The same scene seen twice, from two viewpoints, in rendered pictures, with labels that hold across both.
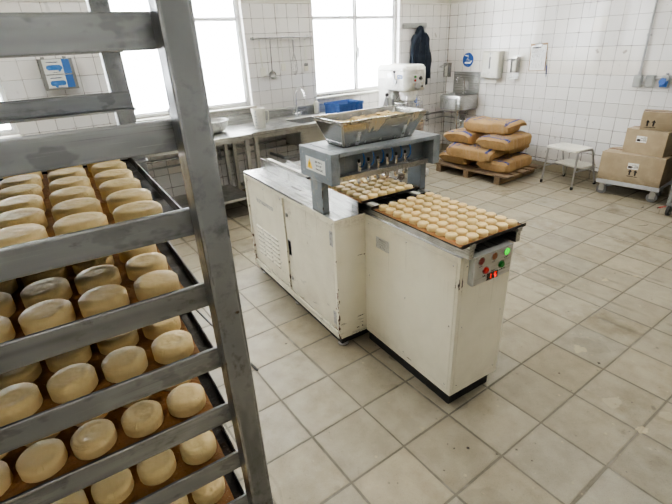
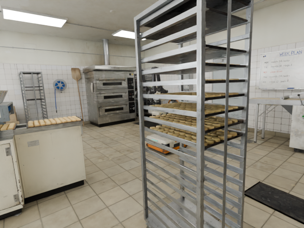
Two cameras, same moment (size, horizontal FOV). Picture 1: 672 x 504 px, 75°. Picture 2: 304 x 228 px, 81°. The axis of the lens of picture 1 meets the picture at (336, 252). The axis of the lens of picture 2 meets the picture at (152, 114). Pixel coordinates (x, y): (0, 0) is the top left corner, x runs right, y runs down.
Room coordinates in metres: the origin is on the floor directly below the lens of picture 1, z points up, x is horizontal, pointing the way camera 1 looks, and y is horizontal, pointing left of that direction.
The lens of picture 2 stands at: (0.81, 1.79, 1.31)
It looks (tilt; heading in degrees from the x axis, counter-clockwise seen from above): 9 degrees down; 267
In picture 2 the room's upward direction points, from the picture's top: 2 degrees counter-clockwise
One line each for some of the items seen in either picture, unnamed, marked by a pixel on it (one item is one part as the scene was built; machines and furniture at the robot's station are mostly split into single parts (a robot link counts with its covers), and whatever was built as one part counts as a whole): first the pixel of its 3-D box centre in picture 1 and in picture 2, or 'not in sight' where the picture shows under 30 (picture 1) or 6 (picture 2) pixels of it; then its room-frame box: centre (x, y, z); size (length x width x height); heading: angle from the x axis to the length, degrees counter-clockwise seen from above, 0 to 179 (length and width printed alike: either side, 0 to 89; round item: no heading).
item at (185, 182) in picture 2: not in sight; (169, 172); (0.63, 0.61, 0.69); 0.64 x 0.03 x 0.03; 121
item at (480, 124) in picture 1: (492, 125); not in sight; (5.78, -2.11, 0.62); 0.72 x 0.42 x 0.17; 41
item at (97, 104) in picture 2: not in sight; (112, 95); (1.85, -4.78, 1.01); 1.56 x 1.20 x 2.01; 35
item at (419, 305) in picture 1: (428, 292); (52, 156); (2.00, -0.48, 0.45); 0.70 x 0.34 x 0.90; 31
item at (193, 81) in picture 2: not in sight; (167, 83); (0.63, 0.61, 1.32); 0.64 x 0.03 x 0.03; 121
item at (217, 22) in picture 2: not in sight; (188, 30); (0.46, 0.52, 1.68); 0.60 x 0.40 x 0.01; 121
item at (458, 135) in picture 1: (472, 133); not in sight; (6.04, -1.93, 0.47); 0.72 x 0.42 x 0.17; 125
